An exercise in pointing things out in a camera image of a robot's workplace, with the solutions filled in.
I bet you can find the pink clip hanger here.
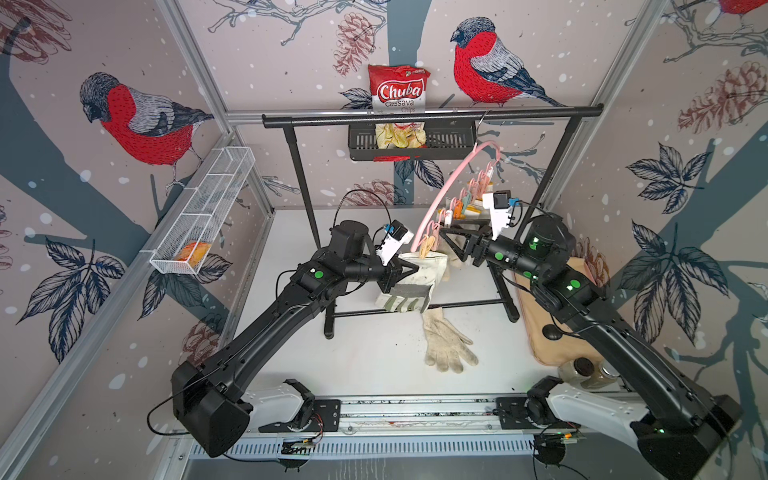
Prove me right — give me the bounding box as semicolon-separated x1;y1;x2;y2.
410;110;503;253

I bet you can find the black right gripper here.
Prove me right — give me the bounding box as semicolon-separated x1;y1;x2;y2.
440;219;547;287

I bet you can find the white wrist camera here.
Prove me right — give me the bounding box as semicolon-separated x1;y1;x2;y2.
376;220;414;266
482;190;522;240

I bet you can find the yellow clothespin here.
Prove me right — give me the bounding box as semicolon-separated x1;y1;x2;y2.
418;235;435;259

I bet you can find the beige glove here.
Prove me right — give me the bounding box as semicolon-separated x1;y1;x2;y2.
375;251;448;313

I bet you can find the white wire mesh shelf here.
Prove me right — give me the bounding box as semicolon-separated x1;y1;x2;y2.
150;146;255;276

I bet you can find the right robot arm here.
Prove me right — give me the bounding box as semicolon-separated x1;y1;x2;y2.
440;215;742;479

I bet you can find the dark metal spoon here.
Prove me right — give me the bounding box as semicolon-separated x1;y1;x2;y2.
542;324;593;341

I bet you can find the glass jar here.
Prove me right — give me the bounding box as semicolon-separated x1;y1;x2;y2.
558;357;620;390

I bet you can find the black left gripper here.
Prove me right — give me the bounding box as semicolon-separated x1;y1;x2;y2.
344;253;420;294

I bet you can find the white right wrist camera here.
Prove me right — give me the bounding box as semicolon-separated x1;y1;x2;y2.
482;190;522;240

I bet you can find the orange snack packet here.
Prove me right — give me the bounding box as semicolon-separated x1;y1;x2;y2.
173;241;211;268

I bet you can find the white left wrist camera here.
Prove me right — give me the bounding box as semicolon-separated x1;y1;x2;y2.
376;220;414;266

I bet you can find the beige cloth mat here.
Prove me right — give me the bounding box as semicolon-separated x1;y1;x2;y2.
517;290;603;367

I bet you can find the red cassava chips bag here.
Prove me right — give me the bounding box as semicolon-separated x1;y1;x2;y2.
368;65;431;150

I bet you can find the black garment rack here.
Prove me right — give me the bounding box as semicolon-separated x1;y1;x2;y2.
262;110;582;312

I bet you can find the black wall basket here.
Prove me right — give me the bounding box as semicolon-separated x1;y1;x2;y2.
348;119;477;162

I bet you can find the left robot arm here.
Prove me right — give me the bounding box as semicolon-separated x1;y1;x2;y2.
171;220;418;458

